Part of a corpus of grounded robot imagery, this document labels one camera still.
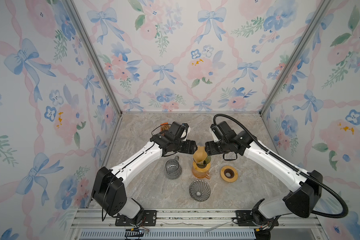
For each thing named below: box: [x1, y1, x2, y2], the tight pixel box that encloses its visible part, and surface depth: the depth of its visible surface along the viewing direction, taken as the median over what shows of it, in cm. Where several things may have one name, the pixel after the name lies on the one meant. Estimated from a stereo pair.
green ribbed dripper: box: [196, 156, 212, 169], surface depth 83 cm
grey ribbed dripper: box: [189, 179, 211, 202], surface depth 81 cm
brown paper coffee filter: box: [193, 145, 208, 164], surface depth 82 cm
